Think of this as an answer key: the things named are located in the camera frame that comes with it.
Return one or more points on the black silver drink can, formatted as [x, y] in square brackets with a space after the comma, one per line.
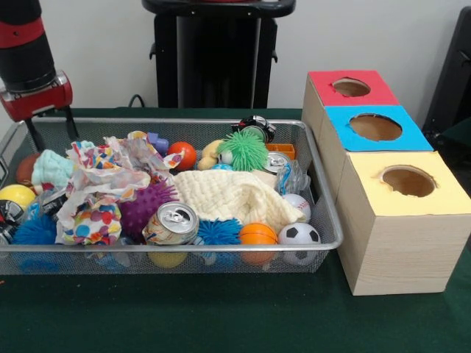
[51, 200]

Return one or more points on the green fuzzy toy with eyes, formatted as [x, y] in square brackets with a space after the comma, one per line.
[243, 151]

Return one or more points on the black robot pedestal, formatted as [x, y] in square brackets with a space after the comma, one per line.
[213, 59]

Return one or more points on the blue spiky ball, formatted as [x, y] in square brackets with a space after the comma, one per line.
[33, 229]

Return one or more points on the colourful patterned cloth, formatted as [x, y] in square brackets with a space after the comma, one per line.
[96, 184]

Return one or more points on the purple spiky ball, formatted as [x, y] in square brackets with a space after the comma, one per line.
[143, 207]

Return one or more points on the crushed black drink can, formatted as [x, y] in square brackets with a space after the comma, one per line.
[9, 219]

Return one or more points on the clear mesh bin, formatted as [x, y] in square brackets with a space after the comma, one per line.
[331, 220]

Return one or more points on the yellow ball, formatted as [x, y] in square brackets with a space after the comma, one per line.
[15, 196]

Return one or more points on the wooden box with three holes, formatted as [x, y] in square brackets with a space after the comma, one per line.
[397, 250]

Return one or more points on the dark red ball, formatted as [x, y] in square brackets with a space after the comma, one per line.
[24, 170]

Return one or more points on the black chair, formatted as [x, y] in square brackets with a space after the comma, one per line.
[456, 81]

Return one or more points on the light teal knitted cloth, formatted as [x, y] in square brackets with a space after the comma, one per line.
[51, 169]

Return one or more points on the small soccer ball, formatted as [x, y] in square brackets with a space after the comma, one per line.
[299, 235]

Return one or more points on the purple toy block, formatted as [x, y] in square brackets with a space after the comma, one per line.
[157, 142]

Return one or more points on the crushed silver can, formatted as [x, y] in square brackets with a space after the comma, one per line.
[171, 223]

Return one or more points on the small red ball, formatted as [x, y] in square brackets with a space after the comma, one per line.
[182, 155]

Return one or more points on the cream knitted cloth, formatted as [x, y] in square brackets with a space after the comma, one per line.
[235, 197]

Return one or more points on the small orange basketball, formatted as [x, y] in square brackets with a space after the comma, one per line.
[257, 234]

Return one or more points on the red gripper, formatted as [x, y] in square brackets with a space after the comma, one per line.
[40, 101]

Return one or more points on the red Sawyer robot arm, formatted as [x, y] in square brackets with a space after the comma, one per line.
[26, 40]

